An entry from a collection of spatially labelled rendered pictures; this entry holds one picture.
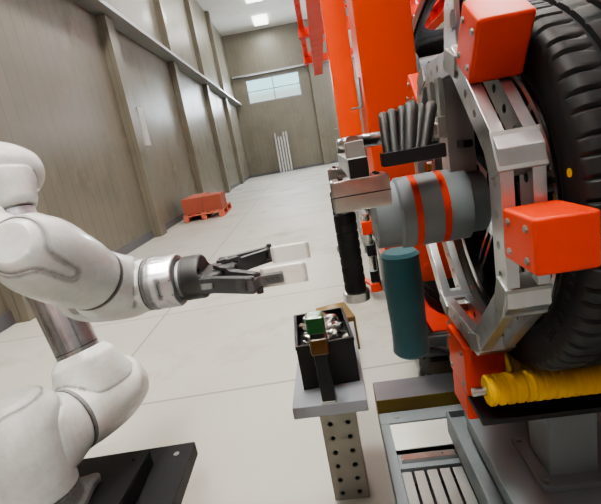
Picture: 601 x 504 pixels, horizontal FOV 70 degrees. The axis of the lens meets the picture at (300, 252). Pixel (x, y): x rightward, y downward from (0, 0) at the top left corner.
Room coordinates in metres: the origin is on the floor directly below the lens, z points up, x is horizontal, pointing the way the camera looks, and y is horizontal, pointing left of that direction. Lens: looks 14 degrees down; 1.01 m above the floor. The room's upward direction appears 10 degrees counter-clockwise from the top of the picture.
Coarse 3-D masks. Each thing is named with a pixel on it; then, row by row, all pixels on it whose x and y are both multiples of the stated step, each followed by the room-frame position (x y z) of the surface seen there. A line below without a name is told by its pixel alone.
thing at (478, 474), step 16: (448, 416) 1.10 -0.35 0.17; (464, 416) 1.11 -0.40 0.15; (448, 432) 1.12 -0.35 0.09; (464, 432) 1.05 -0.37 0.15; (464, 448) 0.96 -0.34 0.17; (464, 464) 0.97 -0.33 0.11; (480, 464) 0.92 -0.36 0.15; (480, 480) 0.85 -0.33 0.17; (480, 496) 0.84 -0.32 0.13; (496, 496) 0.82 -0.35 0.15
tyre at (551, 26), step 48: (528, 0) 0.71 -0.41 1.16; (576, 0) 0.65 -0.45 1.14; (528, 48) 0.63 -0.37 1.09; (576, 48) 0.57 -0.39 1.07; (576, 96) 0.53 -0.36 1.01; (576, 144) 0.52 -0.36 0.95; (576, 192) 0.52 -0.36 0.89; (576, 288) 0.53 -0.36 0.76; (528, 336) 0.68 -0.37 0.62; (576, 336) 0.54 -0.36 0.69
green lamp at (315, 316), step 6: (312, 312) 0.87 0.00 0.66; (318, 312) 0.87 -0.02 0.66; (306, 318) 0.85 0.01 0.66; (312, 318) 0.84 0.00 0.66; (318, 318) 0.84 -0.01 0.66; (306, 324) 0.84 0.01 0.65; (312, 324) 0.84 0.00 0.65; (318, 324) 0.84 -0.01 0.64; (324, 324) 0.84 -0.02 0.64; (312, 330) 0.84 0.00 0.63; (318, 330) 0.84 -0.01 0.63; (324, 330) 0.84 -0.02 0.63
